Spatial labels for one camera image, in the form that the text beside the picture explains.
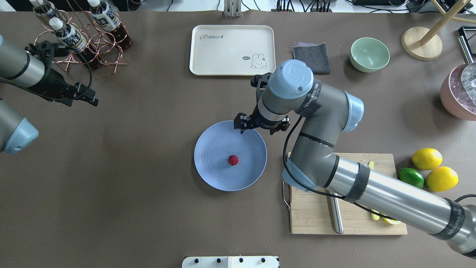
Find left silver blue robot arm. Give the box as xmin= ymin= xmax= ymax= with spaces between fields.
xmin=0 ymin=37 xmax=99 ymax=155

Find copper wire bottle rack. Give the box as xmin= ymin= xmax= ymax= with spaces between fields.
xmin=31 ymin=0 xmax=132 ymax=72

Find beige rectangular tray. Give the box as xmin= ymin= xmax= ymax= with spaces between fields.
xmin=189 ymin=25 xmax=276 ymax=76

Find yellow lemon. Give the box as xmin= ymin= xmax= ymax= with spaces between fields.
xmin=426 ymin=166 xmax=459 ymax=192
xmin=411 ymin=148 xmax=443 ymax=170

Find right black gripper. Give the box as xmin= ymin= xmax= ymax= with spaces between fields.
xmin=234 ymin=73 xmax=290 ymax=135

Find green lime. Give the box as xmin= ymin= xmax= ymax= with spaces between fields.
xmin=398 ymin=167 xmax=425 ymax=189

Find dark grey folded cloth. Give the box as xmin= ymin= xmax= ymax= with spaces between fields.
xmin=291 ymin=42 xmax=331 ymax=75

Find lemon slices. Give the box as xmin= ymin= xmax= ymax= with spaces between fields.
xmin=368 ymin=161 xmax=402 ymax=225

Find dark sauce bottle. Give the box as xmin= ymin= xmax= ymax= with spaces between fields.
xmin=49 ymin=17 xmax=102 ymax=69
xmin=88 ymin=0 xmax=132 ymax=50
xmin=29 ymin=0 xmax=66 ymax=28

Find pink bowl with ice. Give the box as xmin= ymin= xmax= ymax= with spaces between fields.
xmin=440 ymin=64 xmax=476 ymax=121

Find green bowl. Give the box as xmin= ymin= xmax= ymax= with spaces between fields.
xmin=350 ymin=37 xmax=390 ymax=73

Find red strawberry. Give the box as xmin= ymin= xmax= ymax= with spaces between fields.
xmin=228 ymin=155 xmax=239 ymax=166

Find wooden cutting board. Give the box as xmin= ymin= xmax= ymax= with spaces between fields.
xmin=290 ymin=153 xmax=407 ymax=236

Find wooden mug tree stand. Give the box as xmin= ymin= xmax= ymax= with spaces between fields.
xmin=401 ymin=0 xmax=475 ymax=61

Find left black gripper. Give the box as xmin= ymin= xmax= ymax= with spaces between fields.
xmin=25 ymin=41 xmax=99 ymax=107

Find blue plate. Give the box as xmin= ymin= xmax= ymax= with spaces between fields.
xmin=194 ymin=121 xmax=267 ymax=191

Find metal ice scoop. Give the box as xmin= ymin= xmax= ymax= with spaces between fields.
xmin=457 ymin=36 xmax=476 ymax=103

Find black handled knife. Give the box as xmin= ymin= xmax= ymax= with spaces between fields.
xmin=326 ymin=190 xmax=345 ymax=235

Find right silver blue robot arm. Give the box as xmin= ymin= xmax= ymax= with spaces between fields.
xmin=234 ymin=59 xmax=476 ymax=258

